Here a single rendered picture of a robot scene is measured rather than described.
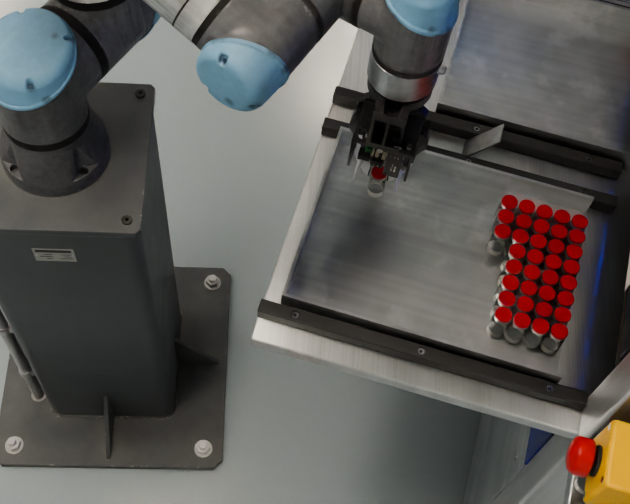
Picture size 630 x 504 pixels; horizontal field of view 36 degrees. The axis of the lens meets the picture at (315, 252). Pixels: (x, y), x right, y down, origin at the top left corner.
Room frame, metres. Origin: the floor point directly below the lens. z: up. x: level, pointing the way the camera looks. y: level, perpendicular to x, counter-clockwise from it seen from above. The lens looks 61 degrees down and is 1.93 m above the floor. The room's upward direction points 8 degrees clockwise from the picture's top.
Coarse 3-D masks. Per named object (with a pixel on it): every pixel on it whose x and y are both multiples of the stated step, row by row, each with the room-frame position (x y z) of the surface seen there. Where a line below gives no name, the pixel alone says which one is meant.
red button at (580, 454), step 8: (576, 440) 0.34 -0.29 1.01; (584, 440) 0.34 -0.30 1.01; (592, 440) 0.34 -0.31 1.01; (568, 448) 0.33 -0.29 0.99; (576, 448) 0.33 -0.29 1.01; (584, 448) 0.33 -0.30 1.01; (592, 448) 0.33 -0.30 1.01; (568, 456) 0.32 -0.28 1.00; (576, 456) 0.32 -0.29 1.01; (584, 456) 0.32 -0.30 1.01; (592, 456) 0.32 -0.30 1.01; (568, 464) 0.31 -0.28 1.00; (576, 464) 0.31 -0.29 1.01; (584, 464) 0.31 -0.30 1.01; (592, 464) 0.31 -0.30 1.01; (576, 472) 0.31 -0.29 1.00; (584, 472) 0.31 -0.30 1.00
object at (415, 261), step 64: (320, 192) 0.65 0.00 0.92; (384, 192) 0.68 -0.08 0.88; (448, 192) 0.70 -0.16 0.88; (512, 192) 0.71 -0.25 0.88; (576, 192) 0.70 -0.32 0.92; (320, 256) 0.58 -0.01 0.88; (384, 256) 0.59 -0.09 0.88; (448, 256) 0.60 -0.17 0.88; (384, 320) 0.50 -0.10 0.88; (448, 320) 0.51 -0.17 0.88
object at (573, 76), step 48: (480, 0) 1.05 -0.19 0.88; (528, 0) 1.06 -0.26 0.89; (576, 0) 1.05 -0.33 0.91; (480, 48) 0.95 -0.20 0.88; (528, 48) 0.96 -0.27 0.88; (576, 48) 0.98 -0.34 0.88; (624, 48) 0.99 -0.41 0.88; (480, 96) 0.86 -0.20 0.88; (528, 96) 0.88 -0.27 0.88; (576, 96) 0.89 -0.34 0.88; (624, 96) 0.90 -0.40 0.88; (576, 144) 0.79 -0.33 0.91; (624, 144) 0.82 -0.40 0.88
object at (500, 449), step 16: (480, 432) 0.65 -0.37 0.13; (496, 432) 0.58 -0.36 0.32; (512, 432) 0.53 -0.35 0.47; (528, 432) 0.49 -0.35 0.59; (480, 448) 0.60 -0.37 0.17; (496, 448) 0.54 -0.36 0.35; (512, 448) 0.50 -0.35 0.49; (480, 464) 0.56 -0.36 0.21; (496, 464) 0.51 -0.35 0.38; (512, 464) 0.46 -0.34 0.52; (480, 480) 0.51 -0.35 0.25; (496, 480) 0.47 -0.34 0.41; (512, 480) 0.44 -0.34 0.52; (464, 496) 0.52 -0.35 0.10; (480, 496) 0.48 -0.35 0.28; (496, 496) 0.44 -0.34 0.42
